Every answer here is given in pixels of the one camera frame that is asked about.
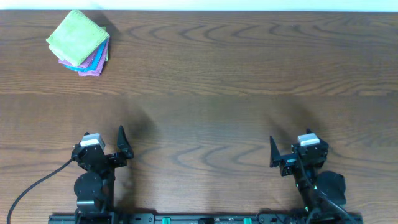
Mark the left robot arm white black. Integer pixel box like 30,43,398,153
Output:
71,126,134,223

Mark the purple folded cloth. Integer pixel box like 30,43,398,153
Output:
58,48,98,68
77,39,110,77

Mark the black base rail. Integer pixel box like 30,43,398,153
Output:
48,213,363,224

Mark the green microfiber cloth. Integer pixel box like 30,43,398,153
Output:
46,10,110,66

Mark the purple folded cloth bottom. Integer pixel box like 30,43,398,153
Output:
77,39,110,77

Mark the purple folded cloth top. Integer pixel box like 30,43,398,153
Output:
58,48,98,68

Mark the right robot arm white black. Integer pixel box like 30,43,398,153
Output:
269,129,363,223

